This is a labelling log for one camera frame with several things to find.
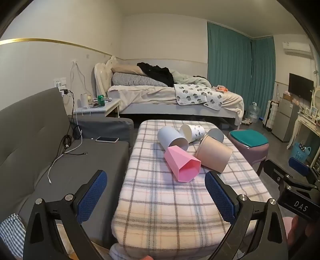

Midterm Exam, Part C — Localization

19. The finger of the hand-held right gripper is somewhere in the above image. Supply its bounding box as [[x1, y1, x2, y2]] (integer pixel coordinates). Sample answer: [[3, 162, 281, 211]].
[[288, 156, 320, 185], [262, 159, 293, 191]]

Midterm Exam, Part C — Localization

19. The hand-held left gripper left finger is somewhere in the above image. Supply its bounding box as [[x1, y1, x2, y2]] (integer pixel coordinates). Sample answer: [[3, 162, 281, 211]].
[[24, 169, 108, 260]]

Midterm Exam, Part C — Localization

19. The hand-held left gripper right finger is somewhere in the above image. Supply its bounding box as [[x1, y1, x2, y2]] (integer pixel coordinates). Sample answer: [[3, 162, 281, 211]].
[[204, 171, 288, 260]]

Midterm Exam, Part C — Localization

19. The pink faceted cup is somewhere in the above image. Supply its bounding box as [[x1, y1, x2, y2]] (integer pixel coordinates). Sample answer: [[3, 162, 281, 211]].
[[164, 146, 202, 182]]

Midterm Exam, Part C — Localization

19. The beige cup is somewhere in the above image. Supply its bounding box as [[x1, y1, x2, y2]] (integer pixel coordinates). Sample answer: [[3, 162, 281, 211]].
[[195, 134, 233, 174]]

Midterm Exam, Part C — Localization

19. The grey cup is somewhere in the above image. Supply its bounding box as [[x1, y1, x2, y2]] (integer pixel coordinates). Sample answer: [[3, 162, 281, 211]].
[[206, 128, 225, 143]]

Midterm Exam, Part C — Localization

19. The white patterned cup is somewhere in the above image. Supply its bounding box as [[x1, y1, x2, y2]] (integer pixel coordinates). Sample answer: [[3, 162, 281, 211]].
[[180, 123, 206, 143]]

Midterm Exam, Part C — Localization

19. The light blue cup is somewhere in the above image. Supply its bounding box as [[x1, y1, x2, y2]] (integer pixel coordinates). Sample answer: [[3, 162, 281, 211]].
[[157, 126, 189, 151]]

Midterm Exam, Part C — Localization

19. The person's right hand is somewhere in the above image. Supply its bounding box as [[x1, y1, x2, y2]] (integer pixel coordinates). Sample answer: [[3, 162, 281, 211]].
[[287, 214, 320, 248]]

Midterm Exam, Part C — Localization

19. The blue plastic basket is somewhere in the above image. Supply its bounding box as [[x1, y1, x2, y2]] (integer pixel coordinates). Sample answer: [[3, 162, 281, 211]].
[[293, 142, 312, 165]]

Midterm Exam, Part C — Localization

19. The purple stool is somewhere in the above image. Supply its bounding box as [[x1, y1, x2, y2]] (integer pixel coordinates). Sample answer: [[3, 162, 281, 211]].
[[227, 129, 270, 168]]

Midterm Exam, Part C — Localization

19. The white dressing table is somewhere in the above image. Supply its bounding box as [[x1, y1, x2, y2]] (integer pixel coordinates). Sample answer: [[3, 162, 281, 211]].
[[287, 107, 320, 151]]

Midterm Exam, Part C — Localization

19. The teal seat cushion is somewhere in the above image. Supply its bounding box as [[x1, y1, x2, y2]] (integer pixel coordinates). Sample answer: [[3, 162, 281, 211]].
[[230, 129, 269, 148]]

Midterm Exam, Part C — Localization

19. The silver small fridge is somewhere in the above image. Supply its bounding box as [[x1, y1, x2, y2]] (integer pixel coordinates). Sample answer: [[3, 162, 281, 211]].
[[272, 98, 300, 143]]

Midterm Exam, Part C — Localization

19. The white suitcase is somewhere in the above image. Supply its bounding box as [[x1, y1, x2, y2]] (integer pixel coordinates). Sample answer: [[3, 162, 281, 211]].
[[262, 100, 279, 131]]

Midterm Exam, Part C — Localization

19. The clear water jug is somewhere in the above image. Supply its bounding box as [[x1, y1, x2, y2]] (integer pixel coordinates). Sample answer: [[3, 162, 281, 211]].
[[247, 102, 261, 123]]

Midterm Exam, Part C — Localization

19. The plaid covered table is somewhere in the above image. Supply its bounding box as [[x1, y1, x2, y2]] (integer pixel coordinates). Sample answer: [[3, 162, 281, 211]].
[[110, 119, 273, 260]]

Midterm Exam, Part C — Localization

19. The white framed mirror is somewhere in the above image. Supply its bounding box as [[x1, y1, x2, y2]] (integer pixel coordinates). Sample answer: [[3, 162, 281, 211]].
[[311, 86, 320, 116]]

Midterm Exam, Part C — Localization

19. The grey sofa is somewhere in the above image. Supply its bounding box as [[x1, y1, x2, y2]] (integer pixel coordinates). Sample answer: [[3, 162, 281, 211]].
[[0, 87, 135, 250]]

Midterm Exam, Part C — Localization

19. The black television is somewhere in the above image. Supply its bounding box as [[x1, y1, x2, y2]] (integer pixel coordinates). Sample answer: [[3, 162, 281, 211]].
[[288, 73, 315, 102]]

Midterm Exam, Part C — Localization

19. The white nightstand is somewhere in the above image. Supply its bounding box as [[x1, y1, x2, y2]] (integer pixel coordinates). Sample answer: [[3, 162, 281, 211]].
[[74, 98, 121, 118]]

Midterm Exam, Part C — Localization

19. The blue striped cloth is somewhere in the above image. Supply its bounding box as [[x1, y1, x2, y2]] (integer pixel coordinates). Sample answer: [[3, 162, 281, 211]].
[[0, 213, 27, 256]]

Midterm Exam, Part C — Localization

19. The white bed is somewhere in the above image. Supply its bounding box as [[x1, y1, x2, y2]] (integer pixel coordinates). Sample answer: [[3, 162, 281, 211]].
[[94, 56, 244, 126]]

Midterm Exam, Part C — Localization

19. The leaf patterned mat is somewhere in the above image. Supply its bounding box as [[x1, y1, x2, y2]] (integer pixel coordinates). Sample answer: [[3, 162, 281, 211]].
[[174, 83, 223, 111]]

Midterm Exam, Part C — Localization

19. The white air conditioner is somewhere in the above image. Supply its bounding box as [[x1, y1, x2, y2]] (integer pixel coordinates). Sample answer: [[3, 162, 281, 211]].
[[282, 41, 312, 56]]

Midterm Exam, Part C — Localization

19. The striped pillow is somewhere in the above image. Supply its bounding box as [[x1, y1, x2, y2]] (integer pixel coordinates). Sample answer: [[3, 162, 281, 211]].
[[111, 72, 168, 88]]

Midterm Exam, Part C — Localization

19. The grey-green duvet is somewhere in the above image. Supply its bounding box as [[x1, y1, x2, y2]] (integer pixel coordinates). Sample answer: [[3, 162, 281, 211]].
[[170, 70, 213, 88]]

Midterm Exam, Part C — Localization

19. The teal curtain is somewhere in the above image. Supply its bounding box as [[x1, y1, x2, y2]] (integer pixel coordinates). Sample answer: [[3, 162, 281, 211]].
[[207, 22, 276, 92]]

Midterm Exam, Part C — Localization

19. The beige pillow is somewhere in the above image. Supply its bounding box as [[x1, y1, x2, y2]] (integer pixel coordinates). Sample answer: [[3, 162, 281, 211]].
[[111, 65, 148, 76]]

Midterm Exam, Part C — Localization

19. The black clothing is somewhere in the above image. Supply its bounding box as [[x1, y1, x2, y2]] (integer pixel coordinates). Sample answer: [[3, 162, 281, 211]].
[[137, 62, 175, 87]]

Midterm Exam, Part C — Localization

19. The white charging cable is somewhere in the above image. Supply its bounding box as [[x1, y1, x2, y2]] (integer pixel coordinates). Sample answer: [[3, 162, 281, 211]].
[[47, 140, 83, 184]]

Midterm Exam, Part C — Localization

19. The black cable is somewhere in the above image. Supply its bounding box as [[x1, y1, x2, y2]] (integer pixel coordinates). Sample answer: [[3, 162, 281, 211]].
[[61, 90, 87, 156]]

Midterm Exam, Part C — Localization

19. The hanging white cable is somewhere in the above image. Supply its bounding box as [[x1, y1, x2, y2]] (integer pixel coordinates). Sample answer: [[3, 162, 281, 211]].
[[70, 59, 87, 101]]

